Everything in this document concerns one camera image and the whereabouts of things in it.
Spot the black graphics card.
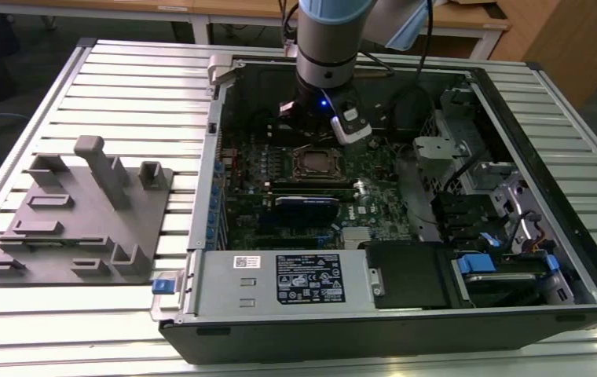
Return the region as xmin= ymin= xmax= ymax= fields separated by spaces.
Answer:
xmin=272 ymin=194 xmax=342 ymax=236

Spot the metal drive cage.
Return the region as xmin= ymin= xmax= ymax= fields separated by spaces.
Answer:
xmin=411 ymin=88 xmax=494 ymax=197

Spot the hard disk in blue carrier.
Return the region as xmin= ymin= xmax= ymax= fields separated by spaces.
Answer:
xmin=450 ymin=253 xmax=544 ymax=309

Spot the black looped wire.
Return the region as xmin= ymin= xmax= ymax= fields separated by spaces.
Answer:
xmin=387 ymin=82 xmax=439 ymax=133

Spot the wooden desk white frame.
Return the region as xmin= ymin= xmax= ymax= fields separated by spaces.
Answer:
xmin=194 ymin=0 xmax=512 ymax=60
xmin=0 ymin=0 xmax=211 ymax=44

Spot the silver finned heatsink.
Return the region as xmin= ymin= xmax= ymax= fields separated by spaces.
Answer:
xmin=340 ymin=226 xmax=375 ymax=249

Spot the black plastic shroud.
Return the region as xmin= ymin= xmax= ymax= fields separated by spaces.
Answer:
xmin=366 ymin=241 xmax=476 ymax=311

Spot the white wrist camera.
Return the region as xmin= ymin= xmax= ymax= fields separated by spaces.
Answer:
xmin=328 ymin=88 xmax=375 ymax=145

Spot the wooden cabinet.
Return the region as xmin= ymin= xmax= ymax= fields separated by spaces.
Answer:
xmin=487 ymin=0 xmax=597 ymax=109

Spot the blue case latch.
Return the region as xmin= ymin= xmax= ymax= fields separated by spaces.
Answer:
xmin=150 ymin=277 xmax=175 ymax=295

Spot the silver CPU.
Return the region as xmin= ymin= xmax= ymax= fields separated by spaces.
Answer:
xmin=303 ymin=152 xmax=335 ymax=173

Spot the CPU socket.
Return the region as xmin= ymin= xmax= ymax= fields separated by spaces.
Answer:
xmin=287 ymin=145 xmax=351 ymax=178

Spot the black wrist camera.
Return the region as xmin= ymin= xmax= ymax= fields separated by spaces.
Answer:
xmin=276 ymin=100 xmax=302 ymax=118

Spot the grey case handle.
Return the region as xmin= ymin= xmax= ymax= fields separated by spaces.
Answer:
xmin=208 ymin=54 xmax=238 ymax=86

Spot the black open PC case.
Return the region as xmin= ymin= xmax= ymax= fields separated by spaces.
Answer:
xmin=150 ymin=54 xmax=597 ymax=366

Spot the grey parts rack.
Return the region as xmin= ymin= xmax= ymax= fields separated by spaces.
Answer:
xmin=0 ymin=135 xmax=178 ymax=286

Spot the silver power supply unit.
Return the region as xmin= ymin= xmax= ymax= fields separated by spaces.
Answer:
xmin=194 ymin=250 xmax=379 ymax=317

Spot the green motherboard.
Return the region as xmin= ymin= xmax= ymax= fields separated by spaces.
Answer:
xmin=214 ymin=131 xmax=426 ymax=252

